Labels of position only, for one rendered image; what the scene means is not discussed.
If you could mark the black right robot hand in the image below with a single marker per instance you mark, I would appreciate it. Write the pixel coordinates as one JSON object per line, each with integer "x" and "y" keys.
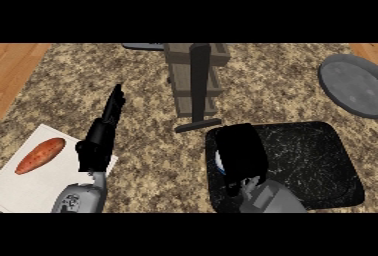
{"x": 239, "y": 153}

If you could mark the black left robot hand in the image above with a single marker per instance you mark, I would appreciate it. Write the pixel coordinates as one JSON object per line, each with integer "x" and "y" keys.
{"x": 97, "y": 140}

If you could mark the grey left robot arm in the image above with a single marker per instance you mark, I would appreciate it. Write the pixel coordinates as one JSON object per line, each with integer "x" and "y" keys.
{"x": 81, "y": 196}

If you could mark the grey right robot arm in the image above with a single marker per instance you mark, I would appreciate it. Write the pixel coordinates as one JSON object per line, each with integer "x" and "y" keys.
{"x": 269, "y": 198}

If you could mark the blue and white can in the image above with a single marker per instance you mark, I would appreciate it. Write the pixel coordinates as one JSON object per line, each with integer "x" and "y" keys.
{"x": 218, "y": 164}

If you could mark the black marbled tray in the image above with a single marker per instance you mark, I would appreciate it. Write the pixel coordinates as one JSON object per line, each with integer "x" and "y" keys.
{"x": 314, "y": 163}

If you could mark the wooden tiered basket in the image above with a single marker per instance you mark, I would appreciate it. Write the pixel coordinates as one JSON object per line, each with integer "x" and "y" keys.
{"x": 193, "y": 83}

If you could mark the orange sweet potato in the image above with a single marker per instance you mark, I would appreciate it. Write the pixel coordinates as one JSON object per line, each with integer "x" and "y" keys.
{"x": 40, "y": 155}

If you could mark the white cutting board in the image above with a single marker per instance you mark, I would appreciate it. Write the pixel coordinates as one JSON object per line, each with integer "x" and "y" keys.
{"x": 37, "y": 180}

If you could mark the grey flat object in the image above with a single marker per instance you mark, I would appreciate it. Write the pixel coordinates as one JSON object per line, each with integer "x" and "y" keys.
{"x": 142, "y": 46}

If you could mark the grey round plate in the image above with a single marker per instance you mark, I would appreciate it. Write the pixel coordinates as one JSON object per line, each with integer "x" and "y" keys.
{"x": 350, "y": 85}

